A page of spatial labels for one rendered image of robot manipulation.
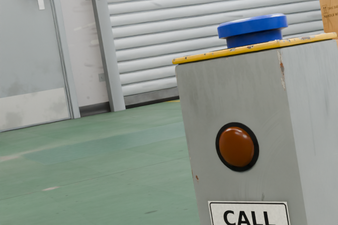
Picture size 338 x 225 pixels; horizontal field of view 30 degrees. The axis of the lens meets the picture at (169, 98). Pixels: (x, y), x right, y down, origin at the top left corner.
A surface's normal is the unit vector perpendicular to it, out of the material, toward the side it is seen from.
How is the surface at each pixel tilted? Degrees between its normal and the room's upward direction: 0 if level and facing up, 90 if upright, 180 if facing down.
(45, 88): 90
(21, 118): 90
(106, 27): 90
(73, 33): 90
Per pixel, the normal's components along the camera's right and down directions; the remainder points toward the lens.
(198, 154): -0.62, 0.15
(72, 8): 0.39, -0.02
